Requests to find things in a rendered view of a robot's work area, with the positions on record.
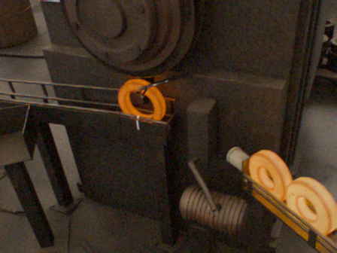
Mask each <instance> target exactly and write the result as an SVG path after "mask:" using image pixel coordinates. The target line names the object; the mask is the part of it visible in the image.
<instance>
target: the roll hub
mask: <svg viewBox="0 0 337 253"><path fill-rule="evenodd" d="M65 3H66V9H67V14H68V20H69V21H70V23H73V22H76V23H77V24H78V26H79V28H78V30H77V31H75V30H74V31H75V34H76V35H77V37H78V38H79V39H80V40H81V42H82V43H83V44H84V45H85V46H86V47H87V48H88V49H89V50H90V51H92V52H93V53H94V54H95V55H97V56H99V57H101V53H102V52H106V53H107V54H108V58H107V59H106V60H107V61H111V62H118V63H123V62H129V61H132V60H134V59H136V58H137V57H139V56H140V55H141V54H143V52H145V50H146V49H148V48H149V46H151V44H152V42H153V40H154V38H155V36H156V31H157V26H158V17H157V12H156V5H155V4H154V0H65ZM137 5H143V7H144V9H145V10H144V13H143V14H138V13H137V11H136V7H137ZM134 46H139V47H140V48H141V52H140V53H139V54H137V53H134V51H133V50H132V49H133V47H134ZM101 58H102V57H101Z"/></svg>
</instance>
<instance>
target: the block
mask: <svg viewBox="0 0 337 253"><path fill-rule="evenodd" d="M187 137H188V148H189V160H190V159H192V158H193V157H195V156H199V161H197V162H196V164H197V165H200V166H209V165H210V163H211V160H212V159H213V158H214V155H215V154H216V152H217V100H216V99H213V98H210V97H207V96H197V97H196V98H195V99H194V100H193V101H192V103H191V104H190V106H189V107H188V108H187Z"/></svg>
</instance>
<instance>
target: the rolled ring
mask: <svg viewBox="0 0 337 253"><path fill-rule="evenodd" d="M149 84H151V83H149V82H147V81H144V80H142V79H132V80H130V81H127V82H126V83H125V84H124V85H123V86H122V87H121V88H120V90H119V94H118V99H119V105H120V107H121V109H122V110H123V112H125V113H127V114H134V115H137V116H140V117H147V118H150V119H154V120H159V121H161V119H162V118H163V116H164V114H165V100H164V98H163V96H162V94H161V92H159V90H158V89H157V88H156V87H150V88H147V92H146V93H145V95H146V96H148V97H149V98H150V100H151V101H152V103H153V105H154V114H142V113H141V112H138V110H136V109H135V108H134V106H133V105H132V103H131V101H130V100H129V93H130V92H132V91H133V90H136V91H138V92H142V93H143V91H144V90H142V91H139V90H138V88H139V87H143V86H145V85H149Z"/></svg>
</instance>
